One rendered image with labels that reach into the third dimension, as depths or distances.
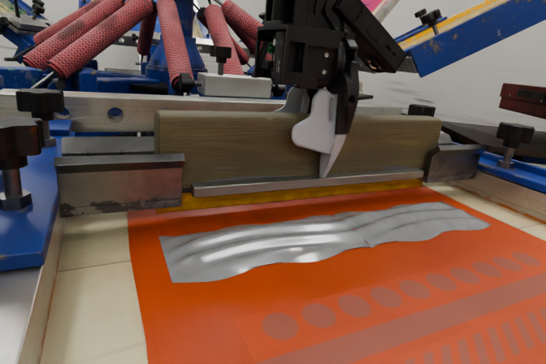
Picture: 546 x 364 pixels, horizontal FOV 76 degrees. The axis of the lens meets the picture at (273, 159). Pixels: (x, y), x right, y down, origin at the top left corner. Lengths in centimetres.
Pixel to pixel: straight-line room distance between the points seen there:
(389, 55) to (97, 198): 32
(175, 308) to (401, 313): 15
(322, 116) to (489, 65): 236
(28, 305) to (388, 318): 21
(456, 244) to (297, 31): 26
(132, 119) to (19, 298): 37
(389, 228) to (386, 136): 12
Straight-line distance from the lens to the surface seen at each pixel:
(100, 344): 24
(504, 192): 56
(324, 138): 36
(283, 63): 33
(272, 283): 28
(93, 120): 55
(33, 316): 22
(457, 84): 279
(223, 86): 63
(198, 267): 28
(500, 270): 38
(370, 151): 43
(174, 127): 32
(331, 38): 35
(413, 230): 39
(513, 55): 261
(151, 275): 29
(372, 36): 40
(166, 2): 99
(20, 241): 25
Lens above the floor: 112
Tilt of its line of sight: 16 degrees down
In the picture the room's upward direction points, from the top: 6 degrees clockwise
